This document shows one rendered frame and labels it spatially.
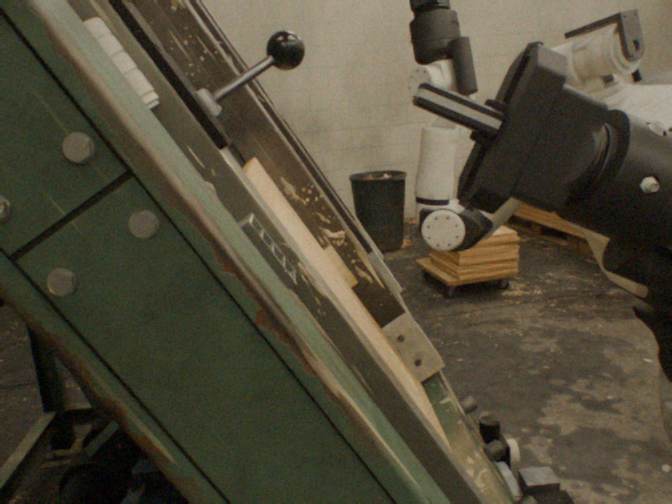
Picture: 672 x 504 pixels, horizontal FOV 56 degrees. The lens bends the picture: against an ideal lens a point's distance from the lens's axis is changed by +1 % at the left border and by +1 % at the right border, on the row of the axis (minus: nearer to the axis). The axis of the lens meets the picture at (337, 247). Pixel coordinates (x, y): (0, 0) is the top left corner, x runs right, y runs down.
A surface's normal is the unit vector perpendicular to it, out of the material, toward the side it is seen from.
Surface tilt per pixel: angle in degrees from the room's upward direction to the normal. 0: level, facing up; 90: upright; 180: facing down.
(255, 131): 90
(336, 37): 90
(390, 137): 90
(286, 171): 90
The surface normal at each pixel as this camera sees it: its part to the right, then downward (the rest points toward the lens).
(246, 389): 0.07, 0.24
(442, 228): -0.26, 0.26
